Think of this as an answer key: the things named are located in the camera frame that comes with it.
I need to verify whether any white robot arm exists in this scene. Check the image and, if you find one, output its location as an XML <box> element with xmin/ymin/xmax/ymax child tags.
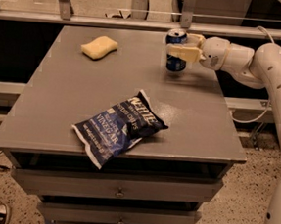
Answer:
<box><xmin>166</xmin><ymin>34</ymin><xmax>281</xmax><ymax>224</ymax></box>

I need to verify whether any blue kettle chips bag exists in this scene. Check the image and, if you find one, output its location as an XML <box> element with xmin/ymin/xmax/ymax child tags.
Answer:
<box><xmin>72</xmin><ymin>90</ymin><xmax>168</xmax><ymax>169</ymax></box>

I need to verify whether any yellow sponge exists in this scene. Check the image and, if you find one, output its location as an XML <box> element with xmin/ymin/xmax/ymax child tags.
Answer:
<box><xmin>81</xmin><ymin>36</ymin><xmax>117</xmax><ymax>60</ymax></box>

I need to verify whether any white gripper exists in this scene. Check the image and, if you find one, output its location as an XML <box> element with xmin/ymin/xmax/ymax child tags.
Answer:
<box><xmin>166</xmin><ymin>33</ymin><xmax>230</xmax><ymax>70</ymax></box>

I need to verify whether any grey drawer cabinet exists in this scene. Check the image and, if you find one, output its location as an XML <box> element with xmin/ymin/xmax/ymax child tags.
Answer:
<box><xmin>0</xmin><ymin>26</ymin><xmax>246</xmax><ymax>224</ymax></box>

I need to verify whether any blue pepsi can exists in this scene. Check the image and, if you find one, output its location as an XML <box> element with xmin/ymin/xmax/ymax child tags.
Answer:
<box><xmin>165</xmin><ymin>28</ymin><xmax>187</xmax><ymax>72</ymax></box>

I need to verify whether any metal railing frame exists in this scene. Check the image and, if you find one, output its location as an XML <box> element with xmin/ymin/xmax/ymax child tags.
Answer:
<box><xmin>0</xmin><ymin>0</ymin><xmax>281</xmax><ymax>41</ymax></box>

